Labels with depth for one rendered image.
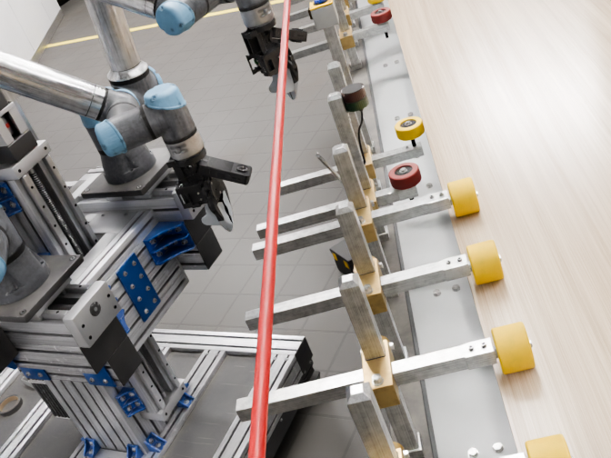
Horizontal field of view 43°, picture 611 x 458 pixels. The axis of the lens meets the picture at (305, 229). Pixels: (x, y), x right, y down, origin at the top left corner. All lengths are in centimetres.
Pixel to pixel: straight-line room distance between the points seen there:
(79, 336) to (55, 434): 108
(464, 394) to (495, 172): 53
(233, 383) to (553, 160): 132
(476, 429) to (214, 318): 185
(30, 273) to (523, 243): 111
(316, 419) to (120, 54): 135
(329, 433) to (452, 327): 86
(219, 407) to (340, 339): 60
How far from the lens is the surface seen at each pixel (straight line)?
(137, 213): 224
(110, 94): 177
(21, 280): 192
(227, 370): 274
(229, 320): 331
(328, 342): 299
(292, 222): 207
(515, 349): 135
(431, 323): 197
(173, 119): 164
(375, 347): 138
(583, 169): 187
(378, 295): 154
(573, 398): 135
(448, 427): 173
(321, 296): 159
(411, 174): 199
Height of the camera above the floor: 190
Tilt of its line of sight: 31 degrees down
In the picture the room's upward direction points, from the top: 22 degrees counter-clockwise
